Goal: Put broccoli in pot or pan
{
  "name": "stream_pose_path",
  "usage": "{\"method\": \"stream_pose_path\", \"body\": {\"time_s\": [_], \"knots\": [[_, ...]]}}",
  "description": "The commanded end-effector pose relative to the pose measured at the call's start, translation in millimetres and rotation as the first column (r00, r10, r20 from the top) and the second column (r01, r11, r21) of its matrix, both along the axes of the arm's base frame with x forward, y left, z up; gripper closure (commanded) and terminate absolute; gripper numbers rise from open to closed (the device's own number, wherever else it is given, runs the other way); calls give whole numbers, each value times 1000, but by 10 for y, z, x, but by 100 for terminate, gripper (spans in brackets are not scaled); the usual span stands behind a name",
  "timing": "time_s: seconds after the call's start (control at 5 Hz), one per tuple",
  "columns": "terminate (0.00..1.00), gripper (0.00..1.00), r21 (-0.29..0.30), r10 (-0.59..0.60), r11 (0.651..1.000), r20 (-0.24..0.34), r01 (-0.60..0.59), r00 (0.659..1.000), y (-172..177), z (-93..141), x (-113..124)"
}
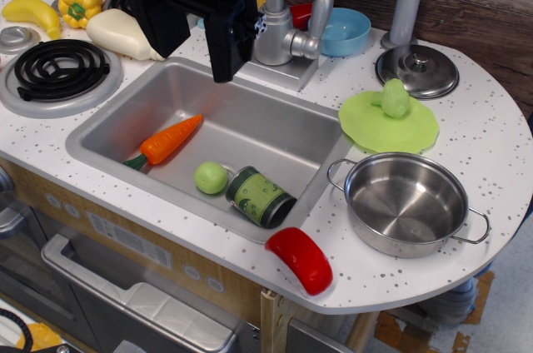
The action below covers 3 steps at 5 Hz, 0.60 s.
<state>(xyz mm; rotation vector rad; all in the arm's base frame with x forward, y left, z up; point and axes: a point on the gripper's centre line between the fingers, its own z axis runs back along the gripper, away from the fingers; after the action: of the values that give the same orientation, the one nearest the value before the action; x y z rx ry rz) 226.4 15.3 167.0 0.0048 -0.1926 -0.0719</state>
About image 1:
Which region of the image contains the light green plastic plate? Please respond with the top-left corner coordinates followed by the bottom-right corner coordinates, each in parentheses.
top-left (338, 92), bottom-right (440, 153)

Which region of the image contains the steel pot lid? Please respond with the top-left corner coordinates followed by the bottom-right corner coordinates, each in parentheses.
top-left (375, 44), bottom-right (460, 100)

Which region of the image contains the stainless steel pot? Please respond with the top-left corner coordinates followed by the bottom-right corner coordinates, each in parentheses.
top-left (326, 152), bottom-right (491, 258)

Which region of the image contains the cream toy bottle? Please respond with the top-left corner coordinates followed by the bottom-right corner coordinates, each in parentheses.
top-left (86, 8), bottom-right (165, 61)

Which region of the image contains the right stove burner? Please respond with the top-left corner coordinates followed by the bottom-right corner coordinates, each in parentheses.
top-left (102, 0), bottom-right (124, 10)

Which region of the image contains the stove burner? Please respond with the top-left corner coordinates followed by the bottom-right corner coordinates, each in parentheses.
top-left (102, 0), bottom-right (124, 10)
top-left (1, 40), bottom-right (122, 119)

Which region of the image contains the silver toy faucet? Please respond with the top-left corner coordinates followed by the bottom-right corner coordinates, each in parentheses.
top-left (241, 0), bottom-right (334, 92)

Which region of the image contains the red plastic cup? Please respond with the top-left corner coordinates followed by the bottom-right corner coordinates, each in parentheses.
top-left (290, 3), bottom-right (313, 31)

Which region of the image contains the orange toy carrot in sink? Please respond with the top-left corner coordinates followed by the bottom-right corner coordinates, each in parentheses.
top-left (122, 114), bottom-right (203, 170)

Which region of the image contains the yellow toy bell pepper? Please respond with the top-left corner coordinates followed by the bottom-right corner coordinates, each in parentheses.
top-left (57, 0), bottom-right (103, 29)

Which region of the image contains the silver toy sink basin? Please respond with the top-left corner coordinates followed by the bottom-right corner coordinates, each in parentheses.
top-left (66, 58), bottom-right (351, 243)

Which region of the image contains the blue plastic bowl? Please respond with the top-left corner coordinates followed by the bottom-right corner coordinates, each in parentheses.
top-left (321, 7), bottom-right (371, 57)

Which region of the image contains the green toy apple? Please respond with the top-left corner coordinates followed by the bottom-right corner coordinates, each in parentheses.
top-left (194, 162), bottom-right (228, 195)

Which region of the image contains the front left stove burner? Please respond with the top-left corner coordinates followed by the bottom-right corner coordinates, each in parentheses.
top-left (1, 40), bottom-right (122, 119)

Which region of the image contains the green toy can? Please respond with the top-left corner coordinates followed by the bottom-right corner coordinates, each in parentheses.
top-left (225, 166), bottom-right (296, 229)

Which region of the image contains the yellow toy banana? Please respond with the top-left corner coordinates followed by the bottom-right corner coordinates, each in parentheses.
top-left (1, 0), bottom-right (62, 40)

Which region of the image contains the silver stove knob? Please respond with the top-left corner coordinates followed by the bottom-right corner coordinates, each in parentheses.
top-left (0, 26), bottom-right (41, 55)

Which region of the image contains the red toy cheese wedge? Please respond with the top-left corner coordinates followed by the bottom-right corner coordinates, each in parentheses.
top-left (265, 227), bottom-right (333, 296)

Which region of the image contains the silver oven door handle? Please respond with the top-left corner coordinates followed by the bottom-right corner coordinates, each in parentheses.
top-left (42, 235), bottom-right (240, 352)

